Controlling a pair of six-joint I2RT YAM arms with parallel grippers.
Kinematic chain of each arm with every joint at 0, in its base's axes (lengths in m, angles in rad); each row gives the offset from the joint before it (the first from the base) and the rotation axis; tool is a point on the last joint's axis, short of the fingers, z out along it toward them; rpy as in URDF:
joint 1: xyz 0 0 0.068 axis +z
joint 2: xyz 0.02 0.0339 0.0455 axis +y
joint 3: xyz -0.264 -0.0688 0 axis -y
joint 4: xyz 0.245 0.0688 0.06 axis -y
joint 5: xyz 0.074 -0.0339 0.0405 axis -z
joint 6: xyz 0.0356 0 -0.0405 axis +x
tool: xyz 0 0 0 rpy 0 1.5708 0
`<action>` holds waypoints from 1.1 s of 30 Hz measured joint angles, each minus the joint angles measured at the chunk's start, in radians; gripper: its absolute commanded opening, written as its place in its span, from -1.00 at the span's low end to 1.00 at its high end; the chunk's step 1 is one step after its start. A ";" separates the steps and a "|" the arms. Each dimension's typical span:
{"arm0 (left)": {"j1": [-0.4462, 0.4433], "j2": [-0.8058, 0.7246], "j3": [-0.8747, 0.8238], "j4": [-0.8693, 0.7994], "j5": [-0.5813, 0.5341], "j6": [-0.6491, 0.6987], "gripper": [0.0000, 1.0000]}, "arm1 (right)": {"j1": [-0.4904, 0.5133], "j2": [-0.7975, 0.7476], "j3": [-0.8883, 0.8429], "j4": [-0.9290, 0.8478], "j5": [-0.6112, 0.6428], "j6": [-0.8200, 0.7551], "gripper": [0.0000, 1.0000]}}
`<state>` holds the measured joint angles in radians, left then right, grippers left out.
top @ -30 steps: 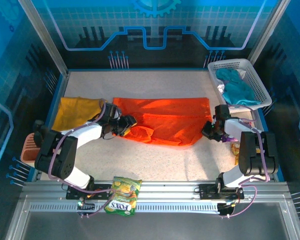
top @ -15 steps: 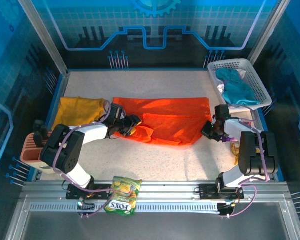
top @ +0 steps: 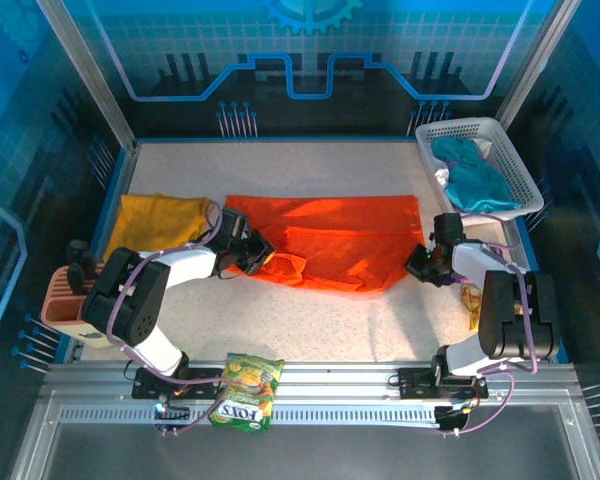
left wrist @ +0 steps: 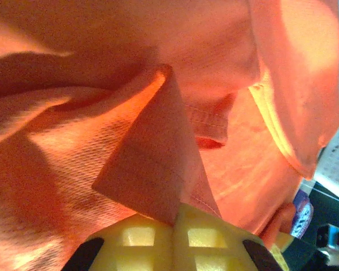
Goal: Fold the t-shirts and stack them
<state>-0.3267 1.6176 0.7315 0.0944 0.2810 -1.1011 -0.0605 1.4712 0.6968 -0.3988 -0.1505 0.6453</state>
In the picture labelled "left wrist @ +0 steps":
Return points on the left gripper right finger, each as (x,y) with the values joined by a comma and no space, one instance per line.
(214,248)

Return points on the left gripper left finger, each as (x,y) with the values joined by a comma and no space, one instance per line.
(135,248)

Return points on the orange t-shirt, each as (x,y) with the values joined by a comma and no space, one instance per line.
(115,113)

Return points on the purple Fox's candy bag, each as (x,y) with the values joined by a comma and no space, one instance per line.
(302,214)

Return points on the white plastic laundry basket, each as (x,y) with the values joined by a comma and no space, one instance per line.
(337,152)

